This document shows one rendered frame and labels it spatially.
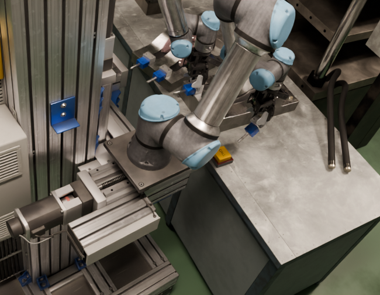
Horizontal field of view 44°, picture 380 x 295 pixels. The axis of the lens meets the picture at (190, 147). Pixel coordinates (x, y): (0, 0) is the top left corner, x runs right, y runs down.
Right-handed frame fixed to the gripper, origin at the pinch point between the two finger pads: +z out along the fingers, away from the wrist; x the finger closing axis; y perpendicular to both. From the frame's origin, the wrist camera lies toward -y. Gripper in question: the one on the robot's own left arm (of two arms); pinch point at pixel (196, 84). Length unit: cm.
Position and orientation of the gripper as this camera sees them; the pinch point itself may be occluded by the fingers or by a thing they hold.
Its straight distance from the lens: 204.2
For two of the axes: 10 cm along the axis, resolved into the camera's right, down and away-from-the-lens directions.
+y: -8.5, 2.5, -4.7
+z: -2.1, 6.5, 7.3
